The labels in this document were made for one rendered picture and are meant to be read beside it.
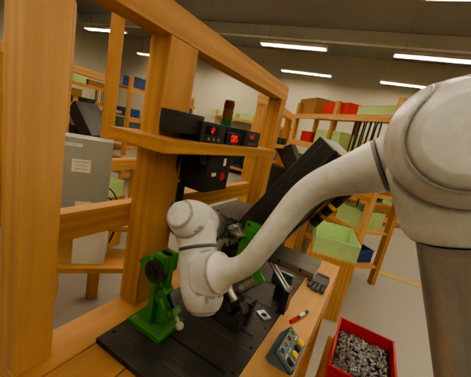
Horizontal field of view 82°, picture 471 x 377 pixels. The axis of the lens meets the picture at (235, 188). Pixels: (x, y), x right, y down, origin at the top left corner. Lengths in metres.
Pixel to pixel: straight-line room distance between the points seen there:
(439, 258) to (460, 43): 8.23
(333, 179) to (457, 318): 0.27
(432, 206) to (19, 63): 0.74
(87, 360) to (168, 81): 0.88
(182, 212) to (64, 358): 0.57
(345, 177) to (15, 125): 0.68
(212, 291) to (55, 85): 0.58
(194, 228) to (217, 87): 10.70
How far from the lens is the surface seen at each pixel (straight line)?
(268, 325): 1.19
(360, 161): 0.53
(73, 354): 1.05
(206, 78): 11.58
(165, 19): 0.96
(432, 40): 8.46
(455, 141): 0.30
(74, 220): 0.96
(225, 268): 0.65
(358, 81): 10.20
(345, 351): 1.27
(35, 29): 0.74
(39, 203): 0.78
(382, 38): 8.36
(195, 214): 0.67
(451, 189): 0.30
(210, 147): 0.98
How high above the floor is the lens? 1.61
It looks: 12 degrees down
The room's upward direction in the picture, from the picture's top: 12 degrees clockwise
